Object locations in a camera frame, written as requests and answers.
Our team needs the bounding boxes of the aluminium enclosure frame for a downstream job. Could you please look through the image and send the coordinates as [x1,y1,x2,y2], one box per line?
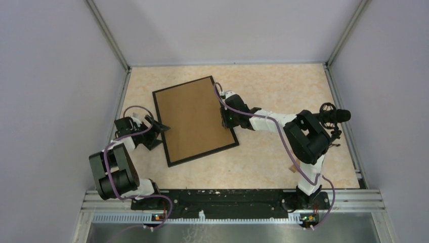
[72,1,397,242]

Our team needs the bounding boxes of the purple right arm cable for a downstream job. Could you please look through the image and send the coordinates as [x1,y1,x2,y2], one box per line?
[213,82,336,229]

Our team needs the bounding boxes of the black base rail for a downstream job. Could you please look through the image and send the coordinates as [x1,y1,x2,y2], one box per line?
[131,189,330,219]

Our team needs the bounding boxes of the black picture frame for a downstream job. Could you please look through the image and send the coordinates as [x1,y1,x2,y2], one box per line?
[152,75,240,168]

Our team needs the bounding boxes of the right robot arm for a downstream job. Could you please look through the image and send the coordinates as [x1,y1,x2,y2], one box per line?
[217,91,342,209]

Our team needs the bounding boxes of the brown frame backing board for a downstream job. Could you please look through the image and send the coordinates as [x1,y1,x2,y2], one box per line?
[155,77,237,165]

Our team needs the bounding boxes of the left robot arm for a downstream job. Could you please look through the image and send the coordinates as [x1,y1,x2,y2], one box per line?
[89,115,170,209]

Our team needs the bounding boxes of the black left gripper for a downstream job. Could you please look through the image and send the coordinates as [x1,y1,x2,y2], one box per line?
[133,115,170,150]

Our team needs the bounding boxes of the black microphone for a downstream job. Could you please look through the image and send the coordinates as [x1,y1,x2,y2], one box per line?
[315,102,351,147]

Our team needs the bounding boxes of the wooden frame stand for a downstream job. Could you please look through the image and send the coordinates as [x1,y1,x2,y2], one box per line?
[289,165,297,173]

